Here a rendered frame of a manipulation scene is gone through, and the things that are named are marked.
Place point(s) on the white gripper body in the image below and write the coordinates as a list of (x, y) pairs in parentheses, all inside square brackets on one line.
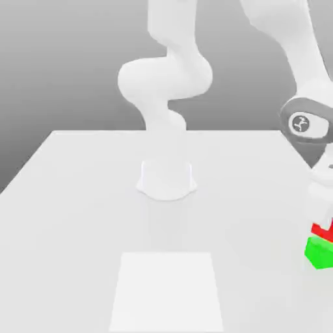
[(319, 203)]

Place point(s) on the small red cube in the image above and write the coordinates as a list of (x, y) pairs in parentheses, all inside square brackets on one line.
[(316, 230)]

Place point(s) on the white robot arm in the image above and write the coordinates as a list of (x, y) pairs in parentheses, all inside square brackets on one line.
[(166, 78)]

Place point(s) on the small green cube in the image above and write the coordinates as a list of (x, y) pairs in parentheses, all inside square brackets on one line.
[(318, 253)]

